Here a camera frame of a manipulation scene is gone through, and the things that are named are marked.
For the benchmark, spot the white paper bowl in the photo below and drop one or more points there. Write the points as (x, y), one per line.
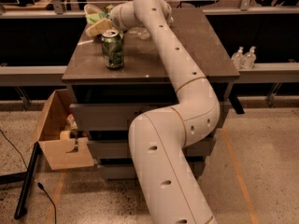
(91, 9)

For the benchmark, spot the green rice chip bag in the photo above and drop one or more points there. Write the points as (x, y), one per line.
(93, 18)

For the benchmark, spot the clear plastic water bottle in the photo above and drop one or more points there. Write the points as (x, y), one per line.
(143, 34)

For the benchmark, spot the grey drawer cabinet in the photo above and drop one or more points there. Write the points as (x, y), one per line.
(143, 78)

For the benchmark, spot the left clear sanitizer bottle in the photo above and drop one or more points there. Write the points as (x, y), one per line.
(237, 58)

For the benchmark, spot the tape roll in box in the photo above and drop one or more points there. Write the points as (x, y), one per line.
(65, 135)

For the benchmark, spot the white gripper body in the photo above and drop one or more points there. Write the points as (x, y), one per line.
(115, 20)

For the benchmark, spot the black monitor stand bar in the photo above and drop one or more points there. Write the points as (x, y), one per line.
(27, 181)

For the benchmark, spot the open cardboard box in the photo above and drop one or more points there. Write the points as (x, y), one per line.
(60, 154)

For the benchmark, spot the right clear sanitizer bottle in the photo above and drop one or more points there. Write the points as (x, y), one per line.
(249, 58)

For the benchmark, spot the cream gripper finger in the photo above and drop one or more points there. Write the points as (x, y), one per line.
(99, 27)

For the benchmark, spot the clear sanitizer bottle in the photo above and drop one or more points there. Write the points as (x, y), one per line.
(249, 58)
(237, 58)

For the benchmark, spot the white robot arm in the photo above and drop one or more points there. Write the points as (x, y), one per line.
(157, 137)

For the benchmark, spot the green soda can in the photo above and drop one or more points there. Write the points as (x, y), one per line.
(112, 49)

